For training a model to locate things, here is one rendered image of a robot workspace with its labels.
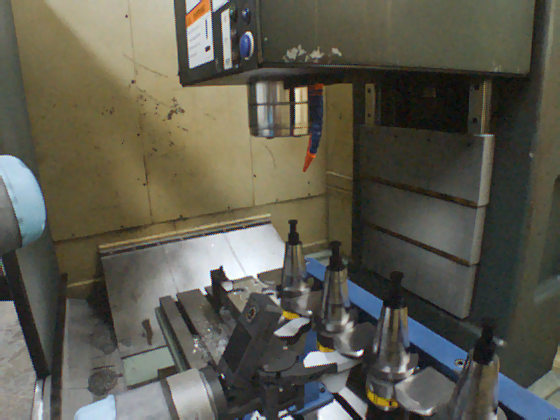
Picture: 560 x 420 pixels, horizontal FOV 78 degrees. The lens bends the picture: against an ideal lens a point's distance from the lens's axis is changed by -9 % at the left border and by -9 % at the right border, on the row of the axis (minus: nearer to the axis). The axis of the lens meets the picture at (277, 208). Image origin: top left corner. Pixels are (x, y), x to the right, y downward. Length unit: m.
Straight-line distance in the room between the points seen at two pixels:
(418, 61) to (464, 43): 0.13
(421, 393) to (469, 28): 0.62
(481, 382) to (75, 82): 1.71
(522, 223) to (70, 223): 1.69
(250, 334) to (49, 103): 1.50
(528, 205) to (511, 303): 0.26
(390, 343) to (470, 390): 0.10
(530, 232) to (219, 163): 1.39
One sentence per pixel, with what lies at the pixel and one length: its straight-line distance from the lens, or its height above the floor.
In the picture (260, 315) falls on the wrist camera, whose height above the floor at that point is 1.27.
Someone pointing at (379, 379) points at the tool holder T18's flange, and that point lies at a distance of 0.46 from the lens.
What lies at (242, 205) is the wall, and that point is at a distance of 1.99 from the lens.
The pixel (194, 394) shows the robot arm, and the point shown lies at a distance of 0.47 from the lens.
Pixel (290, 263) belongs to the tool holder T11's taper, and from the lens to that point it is 0.58.
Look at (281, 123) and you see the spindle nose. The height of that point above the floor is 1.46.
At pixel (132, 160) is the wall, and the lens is 1.81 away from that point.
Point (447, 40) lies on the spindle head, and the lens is 0.74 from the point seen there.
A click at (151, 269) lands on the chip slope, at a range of 1.81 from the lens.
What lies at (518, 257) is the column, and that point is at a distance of 1.07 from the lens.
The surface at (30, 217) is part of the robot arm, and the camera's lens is 0.50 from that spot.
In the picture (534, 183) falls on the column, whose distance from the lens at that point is 1.02.
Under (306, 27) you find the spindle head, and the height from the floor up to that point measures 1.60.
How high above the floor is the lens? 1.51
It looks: 16 degrees down
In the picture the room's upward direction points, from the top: 2 degrees counter-clockwise
